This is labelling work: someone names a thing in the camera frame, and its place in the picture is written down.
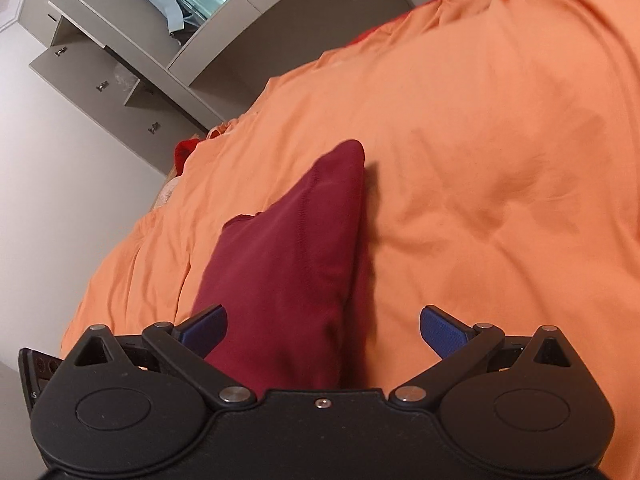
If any grey wardrobe with open door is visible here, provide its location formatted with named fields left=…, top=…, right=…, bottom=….
left=18, top=0, right=222, bottom=172

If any orange duvet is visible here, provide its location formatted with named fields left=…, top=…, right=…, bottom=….
left=61, top=0, right=639, bottom=479

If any dark red garment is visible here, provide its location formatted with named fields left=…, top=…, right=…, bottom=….
left=193, top=140, right=373, bottom=394

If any pale pink fluffy item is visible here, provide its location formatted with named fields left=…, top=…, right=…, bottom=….
left=152, top=177, right=180, bottom=209

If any bright red plush item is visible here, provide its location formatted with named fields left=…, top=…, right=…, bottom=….
left=174, top=136, right=202, bottom=176

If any grey window desk unit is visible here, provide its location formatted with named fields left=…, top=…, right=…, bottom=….
left=168, top=0, right=428, bottom=115

